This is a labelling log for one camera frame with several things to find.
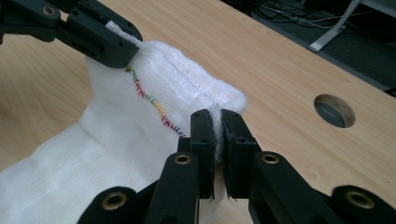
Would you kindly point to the white metal stand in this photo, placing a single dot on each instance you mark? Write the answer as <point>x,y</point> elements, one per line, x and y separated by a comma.
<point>339,28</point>

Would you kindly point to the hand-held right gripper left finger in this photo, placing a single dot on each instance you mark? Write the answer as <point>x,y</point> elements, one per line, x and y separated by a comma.
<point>204,149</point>

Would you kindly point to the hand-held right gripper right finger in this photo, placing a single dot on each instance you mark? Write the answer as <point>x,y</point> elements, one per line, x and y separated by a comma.
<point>238,155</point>

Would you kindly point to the white towel with coloured stitching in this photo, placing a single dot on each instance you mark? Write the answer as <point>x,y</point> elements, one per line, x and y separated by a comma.
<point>124,140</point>

